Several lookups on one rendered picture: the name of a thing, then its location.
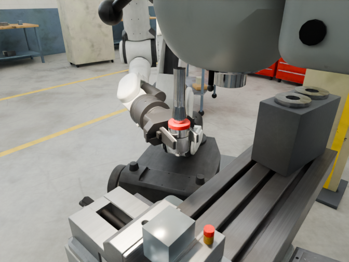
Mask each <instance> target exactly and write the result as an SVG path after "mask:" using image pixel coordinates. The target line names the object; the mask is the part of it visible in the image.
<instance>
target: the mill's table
mask: <svg viewBox="0 0 349 262"><path fill-rule="evenodd" d="M252 147H253V144H252V145H251V146H250V147H249V148H248V149H246V150H245V151H244V152H243V153H241V154H240V155H239V156H238V157H237V158H235V159H234V160H233V161H232V162H231V163H229V164H228V165H227V166H226V167H225V168H223V169H222V170H221V171H219V172H218V173H217V174H216V175H214V176H213V177H212V178H211V179H210V180H209V181H207V182H206V183H205V184H204V185H202V186H201V187H200V188H199V189H198V190H196V191H195V192H194V193H193V194H192V195H190V196H189V197H188V198H187V199H186V200H184V201H183V202H182V203H181V204H180V205H178V206H177V207H178V208H179V209H181V212H182V213H184V214H185V215H187V216H188V217H190V218H192V219H193V220H195V221H196V223H195V237H197V236H198V235H199V234H200V233H201V232H202V231H203V229H204V226H205V225H212V226H214V229H215V230H216V231H218V232H219V233H221V234H223V235H224V236H225V245H224V253H223V256H224V257H226V258H227V259H229V260H230V261H232V262H281V261H282V259H283V257H284V256H285V254H286V252H287V250H288V248H289V247H290V245H291V243H292V241H293V239H294V238H295V236H296V234H297V233H298V231H299V229H300V227H301V225H302V224H303V222H304V220H305V218H306V216H307V215H308V213H309V211H310V209H311V207H312V206H313V204H314V202H315V200H316V198H317V197H318V195H319V193H320V191H321V189H322V188H323V186H324V184H325V182H326V180H327V179H328V177H329V175H330V173H331V171H332V168H333V165H334V162H335V159H336V157H337V154H338V151H335V150H331V149H328V148H326V149H325V151H324V153H322V154H321V155H319V156H318V157H316V158H314V159H313V160H311V161H310V162H308V163H307V164H305V165H304V166H302V167H301V168H300V169H298V170H297V171H295V172H294V173H292V174H291V175H289V176H288V177H285V176H283V175H281V174H279V173H277V172H275V171H273V170H271V169H269V168H268V167H266V166H264V165H262V164H260V163H258V162H256V161H254V160H252V159H251V154H252Z"/></svg>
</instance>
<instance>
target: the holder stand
mask: <svg viewBox="0 0 349 262"><path fill-rule="evenodd" d="M340 100H341V96H337V95H333V94H330V93H329V92H328V91H327V90H325V89H322V88H319V87H313V86H299V87H296V88H295V89H294V90H291V91H288V92H286V93H278V94H276V95H275V96H274V97H271V98H268V99H265V100H262V101H260V104H259V110H258V117H257V123H256V130H255V134H254V141H253V147H252V154H251V159H252V160H254V161H256V162H258V163H260V164H262V165H264V166H266V167H268V168H269V169H271V170H273V171H275V172H277V173H279V174H281V175H283V176H285V177H288V176H289V175H291V174H292V173H294V172H295V171H297V170H298V169H300V168H301V167H302V166H304V165H305V164H307V163H308V162H310V161H311V160H313V159H314V158H316V157H318V156H319V155H321V154H322V153H324V151H325V149H326V146H327V142H328V139H329V136H330V132H331V129H332V126H333V123H334V119H335V116H336V113H337V110H338V106H339V103H340Z"/></svg>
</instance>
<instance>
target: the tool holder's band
mask: <svg viewBox="0 0 349 262"><path fill-rule="evenodd" d="M168 127H169V128H171V129H174V130H185V129H188V128H189V127H190V121H189V120H188V119H185V121H184V122H183V123H175V122H174V119H173V118H171V119H170V120H169V121H168Z"/></svg>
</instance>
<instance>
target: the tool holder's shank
mask: <svg viewBox="0 0 349 262"><path fill-rule="evenodd" d="M185 84H186V68H185V67H184V68H182V67H174V68H173V111H172V118H173V119H174V122H175V123H183V122H184V121H185V119H186V118H187V116H186V108H185Z"/></svg>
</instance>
